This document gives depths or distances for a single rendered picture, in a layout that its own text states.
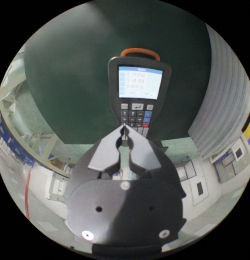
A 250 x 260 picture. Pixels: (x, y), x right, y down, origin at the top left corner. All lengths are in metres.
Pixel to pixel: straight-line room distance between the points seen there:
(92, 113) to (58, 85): 0.10
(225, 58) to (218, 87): 0.07
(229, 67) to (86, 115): 0.31
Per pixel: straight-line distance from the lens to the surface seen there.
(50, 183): 2.07
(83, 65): 0.15
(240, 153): 3.05
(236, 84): 0.19
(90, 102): 0.16
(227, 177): 4.77
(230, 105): 0.19
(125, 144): 0.20
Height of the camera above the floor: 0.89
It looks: 45 degrees down
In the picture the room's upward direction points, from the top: 179 degrees clockwise
